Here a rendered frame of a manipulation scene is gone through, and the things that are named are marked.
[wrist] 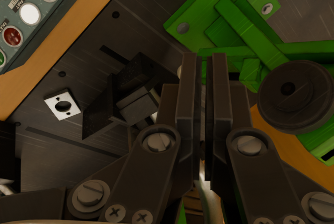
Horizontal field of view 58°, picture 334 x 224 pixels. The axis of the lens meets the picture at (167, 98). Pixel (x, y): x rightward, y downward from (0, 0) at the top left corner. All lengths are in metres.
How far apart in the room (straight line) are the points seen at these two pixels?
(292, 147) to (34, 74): 0.52
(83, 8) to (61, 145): 0.28
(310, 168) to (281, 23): 0.29
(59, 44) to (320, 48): 0.33
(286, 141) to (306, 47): 0.37
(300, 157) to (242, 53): 0.35
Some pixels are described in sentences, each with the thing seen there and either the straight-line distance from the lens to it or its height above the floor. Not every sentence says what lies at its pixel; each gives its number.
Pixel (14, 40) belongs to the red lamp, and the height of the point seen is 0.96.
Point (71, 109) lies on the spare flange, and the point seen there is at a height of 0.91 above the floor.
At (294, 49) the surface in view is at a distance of 0.37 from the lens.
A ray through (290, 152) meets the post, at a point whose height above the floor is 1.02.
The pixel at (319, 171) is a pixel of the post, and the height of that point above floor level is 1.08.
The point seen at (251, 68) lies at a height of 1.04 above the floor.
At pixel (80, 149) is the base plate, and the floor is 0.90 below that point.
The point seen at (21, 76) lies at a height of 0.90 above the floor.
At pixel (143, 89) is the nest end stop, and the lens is 0.43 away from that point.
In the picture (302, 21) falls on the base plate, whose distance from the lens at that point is 0.62.
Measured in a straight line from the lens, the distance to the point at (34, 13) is 0.37.
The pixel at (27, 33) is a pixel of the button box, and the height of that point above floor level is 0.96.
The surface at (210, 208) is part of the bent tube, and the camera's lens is 0.50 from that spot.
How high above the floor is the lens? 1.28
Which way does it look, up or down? 41 degrees down
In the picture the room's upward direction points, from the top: 155 degrees clockwise
